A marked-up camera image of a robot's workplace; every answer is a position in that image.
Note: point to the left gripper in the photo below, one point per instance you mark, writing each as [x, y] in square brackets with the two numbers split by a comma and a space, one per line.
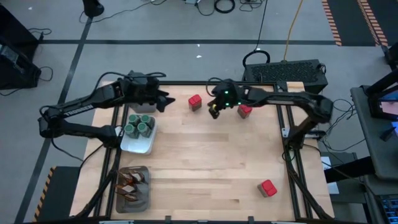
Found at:
[146, 96]

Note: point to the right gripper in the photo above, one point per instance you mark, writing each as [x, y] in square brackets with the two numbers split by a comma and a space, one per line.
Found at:
[219, 99]

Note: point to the green-lidded glass spice jar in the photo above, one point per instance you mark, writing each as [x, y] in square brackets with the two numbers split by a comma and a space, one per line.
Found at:
[142, 127]
[134, 119]
[129, 129]
[145, 119]

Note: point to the red-lidded spice tin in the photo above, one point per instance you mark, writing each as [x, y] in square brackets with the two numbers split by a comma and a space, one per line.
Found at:
[268, 187]
[245, 110]
[195, 101]

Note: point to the white plastic bin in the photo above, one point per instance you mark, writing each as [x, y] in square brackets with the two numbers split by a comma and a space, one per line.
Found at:
[138, 144]

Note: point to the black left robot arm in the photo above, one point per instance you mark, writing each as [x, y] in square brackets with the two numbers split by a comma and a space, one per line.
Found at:
[77, 107]

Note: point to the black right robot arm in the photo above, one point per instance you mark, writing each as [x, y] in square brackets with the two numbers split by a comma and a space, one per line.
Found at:
[289, 99]

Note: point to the grey plastic bin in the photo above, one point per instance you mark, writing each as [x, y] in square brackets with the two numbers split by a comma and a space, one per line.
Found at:
[141, 202]
[144, 109]

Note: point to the black perforated computer case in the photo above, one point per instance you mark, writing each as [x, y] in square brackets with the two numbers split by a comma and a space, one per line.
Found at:
[284, 73]

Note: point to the black round stand base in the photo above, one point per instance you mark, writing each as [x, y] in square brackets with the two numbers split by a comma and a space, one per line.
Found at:
[93, 7]

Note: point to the black striped floor mat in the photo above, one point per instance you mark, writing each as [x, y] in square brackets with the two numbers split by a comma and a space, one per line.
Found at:
[354, 18]
[59, 196]

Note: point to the black equipment case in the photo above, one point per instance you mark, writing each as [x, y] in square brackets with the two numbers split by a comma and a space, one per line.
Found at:
[15, 25]
[18, 71]

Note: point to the grey desk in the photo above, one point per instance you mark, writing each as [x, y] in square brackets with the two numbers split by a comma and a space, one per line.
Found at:
[373, 146]

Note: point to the black desk monitor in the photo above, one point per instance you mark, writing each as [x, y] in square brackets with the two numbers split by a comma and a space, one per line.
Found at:
[388, 107]

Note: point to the black laptop keyboard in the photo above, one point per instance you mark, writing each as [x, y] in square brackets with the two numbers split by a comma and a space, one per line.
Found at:
[390, 208]

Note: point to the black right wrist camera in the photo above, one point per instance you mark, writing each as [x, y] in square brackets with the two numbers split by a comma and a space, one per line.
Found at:
[228, 85]

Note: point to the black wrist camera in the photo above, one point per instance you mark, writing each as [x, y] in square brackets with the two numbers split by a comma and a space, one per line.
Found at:
[144, 79]
[228, 85]

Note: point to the black table frame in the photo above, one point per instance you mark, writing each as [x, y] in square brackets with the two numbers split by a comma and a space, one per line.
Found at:
[186, 83]

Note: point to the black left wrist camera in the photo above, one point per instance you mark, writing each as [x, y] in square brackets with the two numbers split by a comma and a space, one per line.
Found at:
[144, 79]

